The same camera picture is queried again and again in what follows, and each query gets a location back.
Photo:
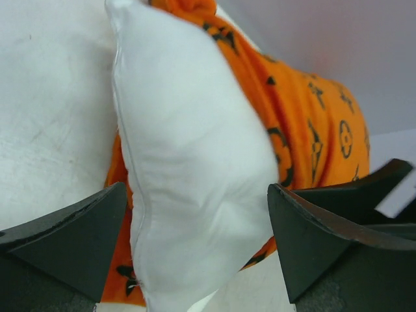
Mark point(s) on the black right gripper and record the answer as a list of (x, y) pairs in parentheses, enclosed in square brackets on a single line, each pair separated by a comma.
[(357, 200)]

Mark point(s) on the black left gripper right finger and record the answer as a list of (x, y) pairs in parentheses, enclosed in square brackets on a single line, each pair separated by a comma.
[(330, 263)]

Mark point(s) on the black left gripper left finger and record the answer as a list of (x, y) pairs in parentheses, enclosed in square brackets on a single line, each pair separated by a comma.
[(60, 261)]

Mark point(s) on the white pillow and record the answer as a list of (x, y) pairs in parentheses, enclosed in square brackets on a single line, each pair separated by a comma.
[(199, 160)]

